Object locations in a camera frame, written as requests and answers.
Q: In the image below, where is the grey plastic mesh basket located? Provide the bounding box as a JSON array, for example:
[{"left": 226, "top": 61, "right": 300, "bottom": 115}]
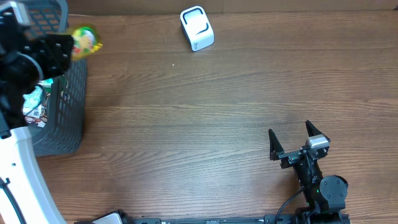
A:
[{"left": 17, "top": 1, "right": 87, "bottom": 157}]

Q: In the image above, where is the green white tissue pack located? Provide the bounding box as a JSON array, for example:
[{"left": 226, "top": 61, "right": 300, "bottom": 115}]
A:
[{"left": 22, "top": 78, "right": 53, "bottom": 110}]

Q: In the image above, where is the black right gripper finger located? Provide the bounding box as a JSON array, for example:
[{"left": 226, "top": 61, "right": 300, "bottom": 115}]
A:
[
  {"left": 305, "top": 120, "right": 322, "bottom": 137},
  {"left": 268, "top": 129, "right": 284, "bottom": 161}
]

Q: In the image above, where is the white barcode scanner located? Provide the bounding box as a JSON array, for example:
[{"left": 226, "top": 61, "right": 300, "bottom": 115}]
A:
[{"left": 180, "top": 6, "right": 215, "bottom": 52}]

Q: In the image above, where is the clear bottle yellow liquid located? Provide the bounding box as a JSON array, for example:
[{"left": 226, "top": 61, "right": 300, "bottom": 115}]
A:
[{"left": 65, "top": 24, "right": 103, "bottom": 61}]

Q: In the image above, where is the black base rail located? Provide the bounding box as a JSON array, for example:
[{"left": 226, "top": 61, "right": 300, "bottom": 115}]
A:
[{"left": 75, "top": 210, "right": 295, "bottom": 224}]

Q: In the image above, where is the brown patterned snack packet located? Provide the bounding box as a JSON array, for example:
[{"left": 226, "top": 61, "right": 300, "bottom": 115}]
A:
[{"left": 22, "top": 96, "right": 50, "bottom": 128}]

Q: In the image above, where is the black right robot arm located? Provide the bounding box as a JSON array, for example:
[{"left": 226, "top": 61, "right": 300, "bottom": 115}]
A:
[{"left": 266, "top": 120, "right": 351, "bottom": 224}]

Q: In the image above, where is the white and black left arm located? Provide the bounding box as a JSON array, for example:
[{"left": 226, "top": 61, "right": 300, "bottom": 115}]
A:
[{"left": 1, "top": 1, "right": 74, "bottom": 223}]

